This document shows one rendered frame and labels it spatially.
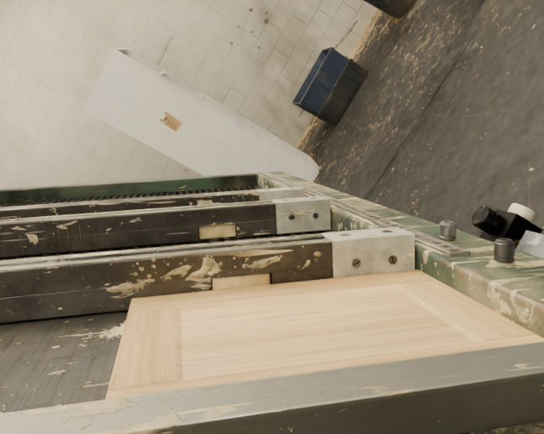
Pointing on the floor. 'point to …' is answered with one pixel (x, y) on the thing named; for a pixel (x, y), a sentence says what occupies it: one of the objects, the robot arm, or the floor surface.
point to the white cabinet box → (188, 122)
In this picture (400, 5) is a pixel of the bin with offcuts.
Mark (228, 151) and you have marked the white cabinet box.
